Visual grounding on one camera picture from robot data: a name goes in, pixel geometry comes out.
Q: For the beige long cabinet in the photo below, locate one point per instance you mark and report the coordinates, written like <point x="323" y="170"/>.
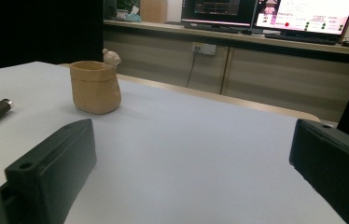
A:
<point x="287" y="81"/>

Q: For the wooden box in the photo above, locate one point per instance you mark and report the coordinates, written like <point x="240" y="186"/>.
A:
<point x="153" y="11"/>

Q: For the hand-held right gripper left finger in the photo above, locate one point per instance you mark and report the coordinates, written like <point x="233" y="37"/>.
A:
<point x="54" y="165"/>

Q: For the white wall socket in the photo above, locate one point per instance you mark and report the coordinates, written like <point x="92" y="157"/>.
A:
<point x="205" y="48"/>

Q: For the dark-screen computer monitor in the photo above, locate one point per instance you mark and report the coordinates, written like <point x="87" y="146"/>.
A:
<point x="219" y="11"/>

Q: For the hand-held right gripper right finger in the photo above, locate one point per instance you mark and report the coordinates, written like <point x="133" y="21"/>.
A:
<point x="334" y="161"/>

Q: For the teal tissue box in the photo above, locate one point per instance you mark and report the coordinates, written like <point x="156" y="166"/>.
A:
<point x="129" y="15"/>

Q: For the beige cup with bear figure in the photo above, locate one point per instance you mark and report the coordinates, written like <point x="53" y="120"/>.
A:
<point x="94" y="90"/>

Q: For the bright-screen computer monitor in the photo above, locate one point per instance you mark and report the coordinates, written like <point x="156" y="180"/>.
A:
<point x="306" y="15"/>

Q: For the black computer mouse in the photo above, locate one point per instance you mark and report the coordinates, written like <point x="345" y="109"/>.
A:
<point x="246" y="31"/>
<point x="347" y="44"/>

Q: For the black keyboard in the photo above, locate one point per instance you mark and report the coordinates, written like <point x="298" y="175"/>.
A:
<point x="303" y="39"/>
<point x="210" y="28"/>

